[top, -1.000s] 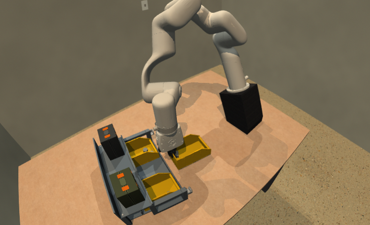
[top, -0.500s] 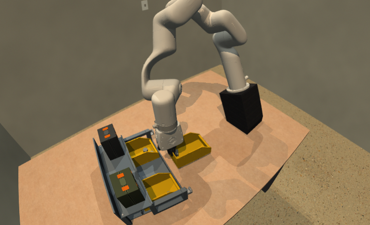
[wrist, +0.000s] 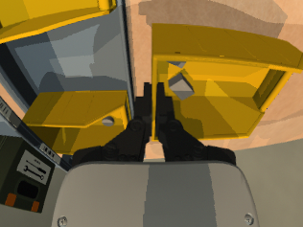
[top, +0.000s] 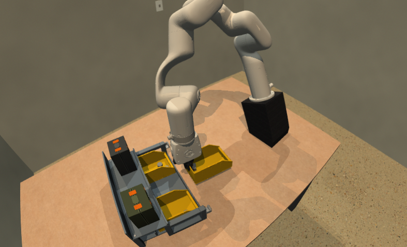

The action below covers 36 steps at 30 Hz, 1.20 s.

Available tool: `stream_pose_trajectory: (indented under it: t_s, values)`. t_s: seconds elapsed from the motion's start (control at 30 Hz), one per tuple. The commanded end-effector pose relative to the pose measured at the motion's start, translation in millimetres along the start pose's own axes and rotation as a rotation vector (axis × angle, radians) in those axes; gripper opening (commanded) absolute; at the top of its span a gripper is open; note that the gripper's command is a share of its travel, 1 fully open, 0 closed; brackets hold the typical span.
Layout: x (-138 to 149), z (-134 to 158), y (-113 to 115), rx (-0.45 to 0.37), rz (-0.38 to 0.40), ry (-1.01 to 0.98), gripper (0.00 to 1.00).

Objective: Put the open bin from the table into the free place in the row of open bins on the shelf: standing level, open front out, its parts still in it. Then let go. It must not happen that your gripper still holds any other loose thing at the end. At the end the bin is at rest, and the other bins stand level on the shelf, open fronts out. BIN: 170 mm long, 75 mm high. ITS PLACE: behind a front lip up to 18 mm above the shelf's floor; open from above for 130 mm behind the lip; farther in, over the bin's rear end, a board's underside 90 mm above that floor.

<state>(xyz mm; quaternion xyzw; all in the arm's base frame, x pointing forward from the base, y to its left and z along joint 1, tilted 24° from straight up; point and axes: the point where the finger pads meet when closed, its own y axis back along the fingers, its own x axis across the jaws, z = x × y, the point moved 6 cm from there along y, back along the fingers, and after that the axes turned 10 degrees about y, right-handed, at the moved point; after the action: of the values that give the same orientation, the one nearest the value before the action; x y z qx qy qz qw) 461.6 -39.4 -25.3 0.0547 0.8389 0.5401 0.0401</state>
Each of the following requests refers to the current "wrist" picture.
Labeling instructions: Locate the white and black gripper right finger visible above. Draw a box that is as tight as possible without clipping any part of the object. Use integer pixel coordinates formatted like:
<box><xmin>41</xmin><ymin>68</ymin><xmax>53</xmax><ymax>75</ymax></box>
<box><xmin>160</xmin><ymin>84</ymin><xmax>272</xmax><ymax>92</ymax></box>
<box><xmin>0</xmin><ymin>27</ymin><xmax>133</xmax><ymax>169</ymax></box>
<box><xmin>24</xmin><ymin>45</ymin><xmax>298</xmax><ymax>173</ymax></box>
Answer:
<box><xmin>155</xmin><ymin>82</ymin><xmax>236</xmax><ymax>166</ymax></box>

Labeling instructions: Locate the grey shelf rack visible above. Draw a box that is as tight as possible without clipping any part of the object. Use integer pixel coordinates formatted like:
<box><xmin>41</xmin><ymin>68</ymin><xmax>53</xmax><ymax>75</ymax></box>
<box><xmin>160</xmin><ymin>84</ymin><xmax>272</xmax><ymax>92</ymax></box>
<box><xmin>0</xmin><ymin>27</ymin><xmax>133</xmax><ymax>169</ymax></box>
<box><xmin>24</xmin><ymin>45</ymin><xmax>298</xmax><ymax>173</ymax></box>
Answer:
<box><xmin>0</xmin><ymin>0</ymin><xmax>135</xmax><ymax>172</ymax></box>

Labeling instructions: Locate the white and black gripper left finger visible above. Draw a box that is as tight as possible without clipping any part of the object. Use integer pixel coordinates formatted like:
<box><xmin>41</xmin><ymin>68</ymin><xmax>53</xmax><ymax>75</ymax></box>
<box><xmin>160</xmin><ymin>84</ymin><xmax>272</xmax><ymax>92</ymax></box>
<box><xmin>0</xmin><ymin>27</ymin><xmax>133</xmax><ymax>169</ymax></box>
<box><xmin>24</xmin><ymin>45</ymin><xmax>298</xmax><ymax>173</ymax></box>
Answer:
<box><xmin>72</xmin><ymin>82</ymin><xmax>152</xmax><ymax>168</ymax></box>

